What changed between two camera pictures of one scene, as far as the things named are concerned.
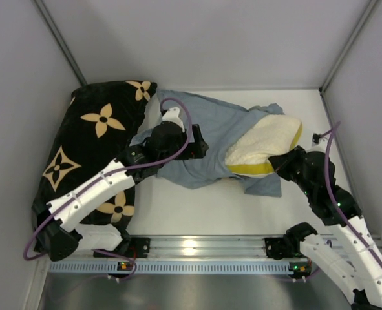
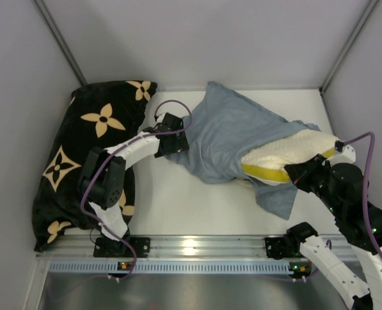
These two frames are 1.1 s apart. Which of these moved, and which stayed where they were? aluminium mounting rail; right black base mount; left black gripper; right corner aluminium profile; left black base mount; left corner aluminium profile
Moved: left black gripper
Stayed: aluminium mounting rail; right black base mount; left corner aluminium profile; left black base mount; right corner aluminium profile
